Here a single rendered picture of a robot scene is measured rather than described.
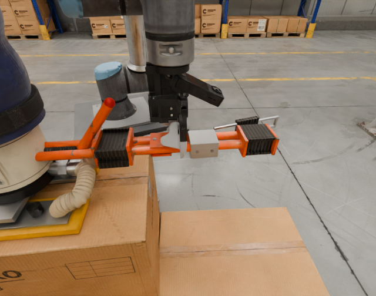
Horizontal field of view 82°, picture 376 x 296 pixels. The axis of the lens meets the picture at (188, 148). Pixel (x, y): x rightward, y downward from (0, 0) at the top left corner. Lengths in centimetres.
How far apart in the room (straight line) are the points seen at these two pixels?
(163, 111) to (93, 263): 39
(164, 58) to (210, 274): 76
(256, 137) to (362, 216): 168
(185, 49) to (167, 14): 6
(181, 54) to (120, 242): 41
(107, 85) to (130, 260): 91
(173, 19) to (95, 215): 46
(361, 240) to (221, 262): 125
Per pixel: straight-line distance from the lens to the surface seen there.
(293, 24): 840
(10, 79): 52
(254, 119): 62
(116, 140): 55
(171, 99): 45
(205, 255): 95
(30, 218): 62
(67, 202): 55
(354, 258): 188
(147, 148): 52
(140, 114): 134
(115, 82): 126
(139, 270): 65
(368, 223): 213
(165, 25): 40
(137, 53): 120
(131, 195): 61
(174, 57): 41
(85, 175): 57
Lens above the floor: 140
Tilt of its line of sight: 37 degrees down
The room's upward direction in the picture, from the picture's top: straight up
